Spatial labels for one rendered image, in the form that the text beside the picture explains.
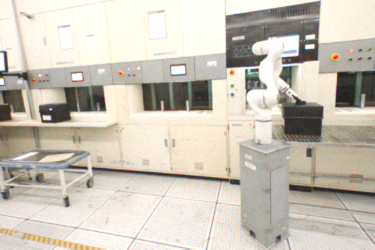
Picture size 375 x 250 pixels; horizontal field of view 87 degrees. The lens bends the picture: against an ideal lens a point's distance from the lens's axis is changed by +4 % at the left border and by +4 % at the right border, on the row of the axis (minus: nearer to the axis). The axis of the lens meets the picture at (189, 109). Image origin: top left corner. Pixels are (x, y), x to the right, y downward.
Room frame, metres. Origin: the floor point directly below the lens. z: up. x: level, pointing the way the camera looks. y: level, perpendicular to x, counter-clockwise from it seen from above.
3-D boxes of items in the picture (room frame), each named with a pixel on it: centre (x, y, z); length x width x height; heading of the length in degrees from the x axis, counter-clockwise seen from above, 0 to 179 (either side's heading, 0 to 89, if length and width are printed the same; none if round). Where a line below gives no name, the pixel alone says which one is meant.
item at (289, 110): (1.75, -1.01, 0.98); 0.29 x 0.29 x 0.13; 68
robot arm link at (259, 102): (1.48, -0.54, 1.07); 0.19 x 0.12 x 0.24; 52
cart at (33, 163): (2.29, 1.76, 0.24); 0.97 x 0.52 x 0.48; 76
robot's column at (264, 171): (1.46, -0.57, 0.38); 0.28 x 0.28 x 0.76; 29
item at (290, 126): (1.75, -1.01, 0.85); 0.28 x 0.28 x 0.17; 68
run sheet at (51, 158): (2.22, 1.59, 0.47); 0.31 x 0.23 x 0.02; 95
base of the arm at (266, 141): (1.46, -0.57, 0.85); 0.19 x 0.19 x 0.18
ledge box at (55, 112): (2.77, 1.91, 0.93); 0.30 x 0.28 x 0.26; 71
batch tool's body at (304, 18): (2.50, -0.99, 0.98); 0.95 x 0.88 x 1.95; 164
